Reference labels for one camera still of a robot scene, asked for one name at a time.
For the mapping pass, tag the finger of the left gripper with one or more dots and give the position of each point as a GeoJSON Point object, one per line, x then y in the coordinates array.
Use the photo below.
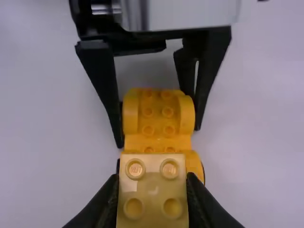
{"type": "Point", "coordinates": [209, 71]}

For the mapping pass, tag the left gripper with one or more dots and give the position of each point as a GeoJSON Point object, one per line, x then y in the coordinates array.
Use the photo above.
{"type": "Point", "coordinates": [99, 35]}

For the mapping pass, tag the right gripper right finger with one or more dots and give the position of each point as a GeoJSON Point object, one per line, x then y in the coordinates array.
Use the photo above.
{"type": "Point", "coordinates": [206, 209]}

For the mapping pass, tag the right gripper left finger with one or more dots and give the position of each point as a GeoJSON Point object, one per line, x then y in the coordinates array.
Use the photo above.
{"type": "Point", "coordinates": [99, 209]}

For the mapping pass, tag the yellow toy brick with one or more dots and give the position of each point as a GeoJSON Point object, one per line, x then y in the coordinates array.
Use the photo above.
{"type": "Point", "coordinates": [152, 190]}

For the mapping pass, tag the yellow toy car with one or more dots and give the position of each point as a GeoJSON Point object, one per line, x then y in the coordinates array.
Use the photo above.
{"type": "Point", "coordinates": [156, 118]}

